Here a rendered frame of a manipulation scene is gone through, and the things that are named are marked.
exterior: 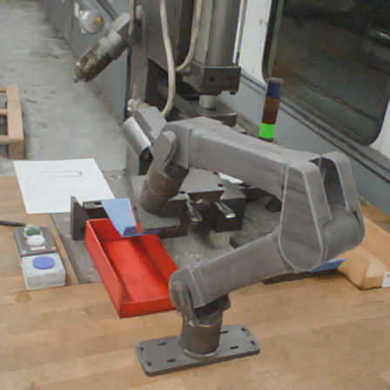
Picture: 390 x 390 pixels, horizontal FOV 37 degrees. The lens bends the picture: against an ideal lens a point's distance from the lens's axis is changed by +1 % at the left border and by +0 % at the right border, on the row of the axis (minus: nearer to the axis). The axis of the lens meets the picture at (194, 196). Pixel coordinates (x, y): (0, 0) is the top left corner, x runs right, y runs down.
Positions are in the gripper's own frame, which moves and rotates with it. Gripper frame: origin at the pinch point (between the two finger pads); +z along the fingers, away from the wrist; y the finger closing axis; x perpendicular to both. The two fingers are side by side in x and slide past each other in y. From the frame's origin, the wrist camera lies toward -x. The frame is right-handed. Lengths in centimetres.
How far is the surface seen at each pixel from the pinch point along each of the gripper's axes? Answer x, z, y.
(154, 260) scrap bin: -5.8, 13.0, -0.3
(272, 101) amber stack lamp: -44, 6, 35
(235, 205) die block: -27.7, 12.6, 10.4
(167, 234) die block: -12.1, 17.6, 7.6
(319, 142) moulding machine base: -83, 39, 47
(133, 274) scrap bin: -0.5, 12.0, -3.2
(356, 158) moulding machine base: -80, 26, 31
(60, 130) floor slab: -56, 254, 231
